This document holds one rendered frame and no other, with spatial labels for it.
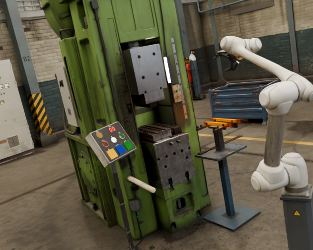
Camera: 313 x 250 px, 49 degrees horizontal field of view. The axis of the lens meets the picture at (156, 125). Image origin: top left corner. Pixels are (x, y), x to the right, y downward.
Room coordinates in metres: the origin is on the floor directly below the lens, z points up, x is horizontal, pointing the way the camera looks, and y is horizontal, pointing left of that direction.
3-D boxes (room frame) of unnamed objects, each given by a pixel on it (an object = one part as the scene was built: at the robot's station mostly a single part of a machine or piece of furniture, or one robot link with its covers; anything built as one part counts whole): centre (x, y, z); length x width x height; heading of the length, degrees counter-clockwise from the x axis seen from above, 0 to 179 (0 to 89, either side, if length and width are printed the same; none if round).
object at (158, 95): (3.27, 0.07, 1.32); 0.42 x 0.20 x 0.10; 28
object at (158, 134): (3.27, 0.07, 0.96); 0.42 x 0.20 x 0.09; 28
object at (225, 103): (6.85, -1.84, 0.36); 1.20 x 0.80 x 0.72; 45
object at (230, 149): (3.12, -0.55, 0.68); 0.40 x 0.30 x 0.02; 125
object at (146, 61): (3.29, 0.03, 1.56); 0.42 x 0.39 x 0.40; 28
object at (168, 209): (3.30, 0.02, 0.23); 0.55 x 0.37 x 0.47; 28
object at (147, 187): (2.84, 0.23, 0.62); 0.44 x 0.05 x 0.05; 28
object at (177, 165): (3.30, 0.02, 0.69); 0.56 x 0.38 x 0.45; 28
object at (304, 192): (2.21, -0.87, 0.63); 0.22 x 0.18 x 0.06; 149
